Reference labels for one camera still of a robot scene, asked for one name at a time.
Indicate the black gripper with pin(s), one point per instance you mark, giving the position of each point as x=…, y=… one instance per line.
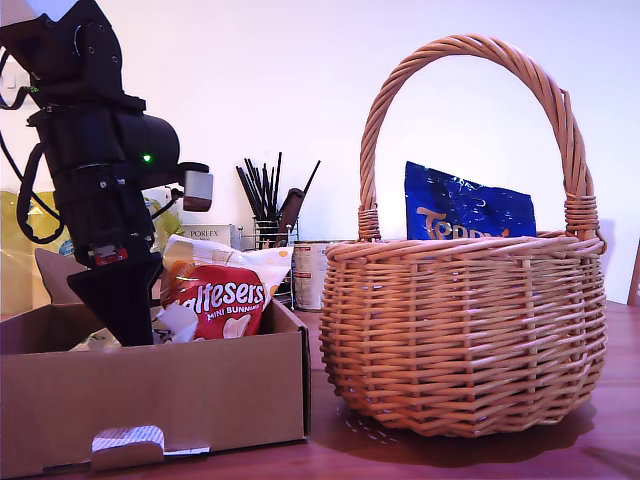
x=105, y=210

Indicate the white Galaxy egg bag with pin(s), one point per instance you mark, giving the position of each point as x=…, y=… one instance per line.
x=177, y=320

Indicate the red white Maltesers bunnies bag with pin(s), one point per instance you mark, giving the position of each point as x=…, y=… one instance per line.
x=225, y=300

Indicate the blue Terry's orange egg bag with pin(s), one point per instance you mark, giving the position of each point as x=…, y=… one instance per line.
x=465, y=210

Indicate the white Porlex box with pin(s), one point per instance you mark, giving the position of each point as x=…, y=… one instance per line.
x=207, y=235

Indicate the brown cardboard box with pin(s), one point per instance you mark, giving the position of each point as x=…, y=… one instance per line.
x=175, y=395

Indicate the yellow kitchen towel pack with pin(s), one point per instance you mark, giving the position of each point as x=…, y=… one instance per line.
x=15, y=250

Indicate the metal tin can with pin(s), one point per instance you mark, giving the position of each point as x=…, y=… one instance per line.
x=310, y=277

